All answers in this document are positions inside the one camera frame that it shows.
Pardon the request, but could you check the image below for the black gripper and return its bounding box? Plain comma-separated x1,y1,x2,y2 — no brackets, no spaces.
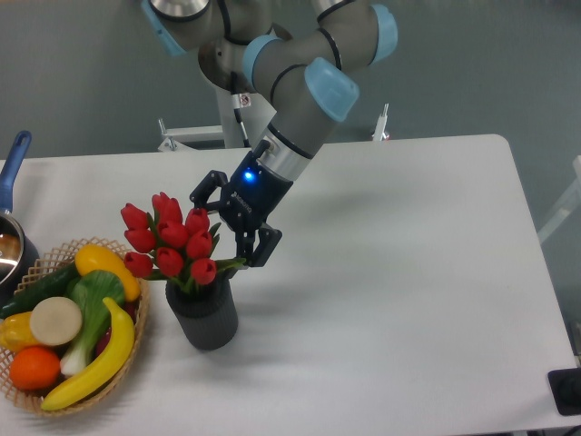
190,152,293,268

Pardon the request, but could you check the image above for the red tulip bouquet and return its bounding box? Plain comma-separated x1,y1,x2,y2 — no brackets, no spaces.
121,193,245,300

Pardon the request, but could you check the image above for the dark grey ribbed vase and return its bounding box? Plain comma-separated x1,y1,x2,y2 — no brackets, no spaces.
165,272,239,351

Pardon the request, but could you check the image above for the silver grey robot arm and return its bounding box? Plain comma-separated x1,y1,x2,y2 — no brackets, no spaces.
142,1,399,267

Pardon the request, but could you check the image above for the yellow squash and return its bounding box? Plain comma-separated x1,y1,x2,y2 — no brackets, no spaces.
74,244,141,302

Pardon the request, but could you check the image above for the green bok choy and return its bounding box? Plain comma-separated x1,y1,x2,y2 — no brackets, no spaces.
61,270,125,378

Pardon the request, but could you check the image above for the yellow banana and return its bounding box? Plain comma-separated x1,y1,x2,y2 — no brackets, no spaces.
41,297,135,412

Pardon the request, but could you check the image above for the white stand foot with bolt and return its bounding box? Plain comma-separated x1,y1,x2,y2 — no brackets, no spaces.
371,103,390,142

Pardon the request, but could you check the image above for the woven wicker basket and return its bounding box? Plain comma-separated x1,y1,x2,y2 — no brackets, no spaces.
1,237,150,417

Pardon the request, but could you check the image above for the green cucumber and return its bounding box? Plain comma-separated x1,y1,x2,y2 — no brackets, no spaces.
1,263,80,320

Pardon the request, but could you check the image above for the beige round radish slice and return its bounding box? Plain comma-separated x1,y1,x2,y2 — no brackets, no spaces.
29,297,83,346

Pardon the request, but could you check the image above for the yellow bell pepper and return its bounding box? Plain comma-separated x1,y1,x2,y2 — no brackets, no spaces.
1,312,42,352

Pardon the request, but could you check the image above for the orange fruit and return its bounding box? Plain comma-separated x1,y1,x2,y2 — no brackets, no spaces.
9,346,61,391

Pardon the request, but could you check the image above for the black device at table edge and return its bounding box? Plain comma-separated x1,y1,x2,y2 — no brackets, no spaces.
547,368,580,416

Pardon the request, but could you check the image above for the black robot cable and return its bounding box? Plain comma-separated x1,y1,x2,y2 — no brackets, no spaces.
229,71,252,149

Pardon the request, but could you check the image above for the blue handled saucepan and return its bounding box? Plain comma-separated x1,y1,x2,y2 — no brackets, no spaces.
0,130,41,310

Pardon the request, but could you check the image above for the white frame at right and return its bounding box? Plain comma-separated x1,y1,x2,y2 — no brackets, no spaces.
537,155,580,244

